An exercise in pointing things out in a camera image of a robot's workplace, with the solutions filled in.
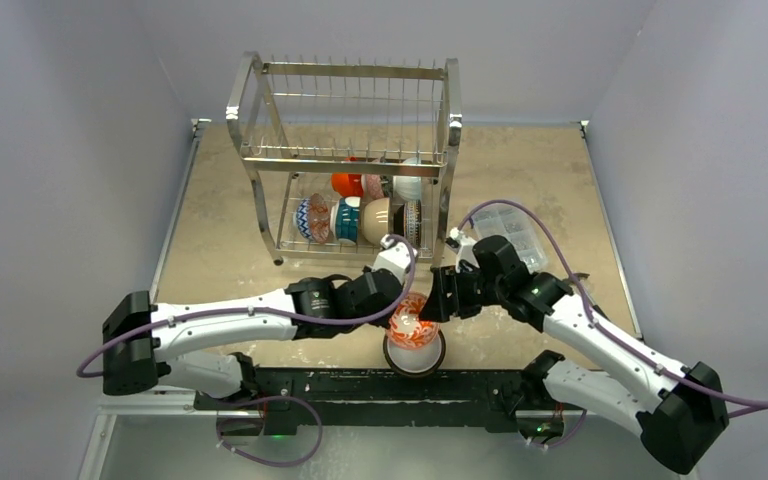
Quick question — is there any red floral pattern bowl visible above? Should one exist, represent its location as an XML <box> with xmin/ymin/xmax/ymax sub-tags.
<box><xmin>386</xmin><ymin>292</ymin><xmax>440</xmax><ymax>350</ymax></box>

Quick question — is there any brown-rimmed white bowl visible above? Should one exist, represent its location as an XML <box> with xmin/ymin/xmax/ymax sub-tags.
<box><xmin>382</xmin><ymin>332</ymin><xmax>447</xmax><ymax>378</ymax></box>

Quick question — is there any beige speckled bowl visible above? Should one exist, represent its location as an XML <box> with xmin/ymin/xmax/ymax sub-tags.
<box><xmin>360</xmin><ymin>198</ymin><xmax>391</xmax><ymax>245</ymax></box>

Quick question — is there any red geometric pattern bowl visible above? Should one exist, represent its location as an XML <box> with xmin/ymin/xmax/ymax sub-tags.
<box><xmin>294</xmin><ymin>193</ymin><xmax>331</xmax><ymax>244</ymax></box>

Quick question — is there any steel two-tier dish rack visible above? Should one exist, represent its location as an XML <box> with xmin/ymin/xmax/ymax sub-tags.
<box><xmin>225</xmin><ymin>52</ymin><xmax>464</xmax><ymax>265</ymax></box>

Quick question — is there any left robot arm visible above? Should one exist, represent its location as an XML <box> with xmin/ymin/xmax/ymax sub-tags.
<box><xmin>100</xmin><ymin>268</ymin><xmax>411</xmax><ymax>409</ymax></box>

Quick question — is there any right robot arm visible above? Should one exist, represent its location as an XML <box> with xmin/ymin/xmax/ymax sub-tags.
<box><xmin>421</xmin><ymin>229</ymin><xmax>729</xmax><ymax>475</ymax></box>

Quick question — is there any clear plastic screw box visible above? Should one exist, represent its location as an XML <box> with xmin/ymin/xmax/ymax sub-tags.
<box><xmin>469</xmin><ymin>204</ymin><xmax>549</xmax><ymax>272</ymax></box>

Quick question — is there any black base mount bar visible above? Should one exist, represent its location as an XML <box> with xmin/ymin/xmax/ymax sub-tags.
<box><xmin>194</xmin><ymin>367</ymin><xmax>581</xmax><ymax>437</ymax></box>

